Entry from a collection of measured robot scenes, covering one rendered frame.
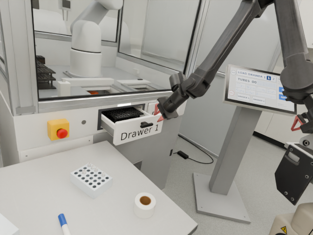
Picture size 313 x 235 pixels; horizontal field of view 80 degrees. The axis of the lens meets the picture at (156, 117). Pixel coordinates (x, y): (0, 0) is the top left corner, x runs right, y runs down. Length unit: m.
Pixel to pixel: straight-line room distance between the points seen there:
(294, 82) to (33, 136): 0.87
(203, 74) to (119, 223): 0.55
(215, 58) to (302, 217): 0.57
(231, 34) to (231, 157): 1.23
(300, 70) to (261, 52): 1.71
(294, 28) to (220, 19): 1.89
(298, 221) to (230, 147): 1.03
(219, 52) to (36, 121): 0.73
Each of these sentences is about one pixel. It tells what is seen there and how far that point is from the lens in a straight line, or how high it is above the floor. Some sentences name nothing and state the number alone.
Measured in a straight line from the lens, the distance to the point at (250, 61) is 2.31.
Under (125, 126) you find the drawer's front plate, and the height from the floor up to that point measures 0.91.
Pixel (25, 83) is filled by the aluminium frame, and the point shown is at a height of 1.06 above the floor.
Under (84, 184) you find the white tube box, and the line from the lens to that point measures 0.71.
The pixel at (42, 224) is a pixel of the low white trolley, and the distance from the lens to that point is 0.68.
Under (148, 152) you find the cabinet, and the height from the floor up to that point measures 0.56.
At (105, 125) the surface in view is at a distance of 0.93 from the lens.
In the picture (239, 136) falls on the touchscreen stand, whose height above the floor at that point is 0.66.
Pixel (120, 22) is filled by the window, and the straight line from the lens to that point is 0.92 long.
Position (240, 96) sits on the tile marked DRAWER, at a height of 1.01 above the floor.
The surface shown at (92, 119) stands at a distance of 0.94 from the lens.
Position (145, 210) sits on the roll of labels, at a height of 0.80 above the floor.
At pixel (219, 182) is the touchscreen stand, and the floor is 0.17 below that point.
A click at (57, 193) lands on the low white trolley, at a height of 0.76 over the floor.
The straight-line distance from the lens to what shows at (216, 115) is 2.49.
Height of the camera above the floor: 1.28
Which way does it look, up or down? 22 degrees down
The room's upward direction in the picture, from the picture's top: 11 degrees clockwise
